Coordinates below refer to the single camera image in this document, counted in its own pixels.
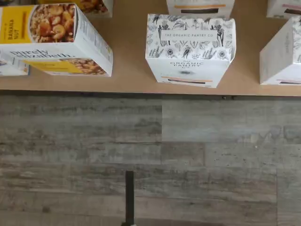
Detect white box yellow strip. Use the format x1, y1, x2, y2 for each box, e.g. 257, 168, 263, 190
144, 13, 237, 89
166, 0, 236, 17

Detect wooden shelf board with boxes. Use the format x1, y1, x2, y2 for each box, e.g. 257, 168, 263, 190
0, 0, 301, 97

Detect black metal shelf rack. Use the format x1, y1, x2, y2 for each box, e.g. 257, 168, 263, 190
0, 89, 301, 101

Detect purely elizabeth banana nut box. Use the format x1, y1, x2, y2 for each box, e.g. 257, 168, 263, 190
0, 2, 114, 78
37, 0, 114, 19

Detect white box pink strip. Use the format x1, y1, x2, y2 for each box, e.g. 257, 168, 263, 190
266, 0, 301, 19
259, 16, 301, 86

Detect purely elizabeth box blue label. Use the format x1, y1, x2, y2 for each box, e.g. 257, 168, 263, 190
0, 50, 31, 76

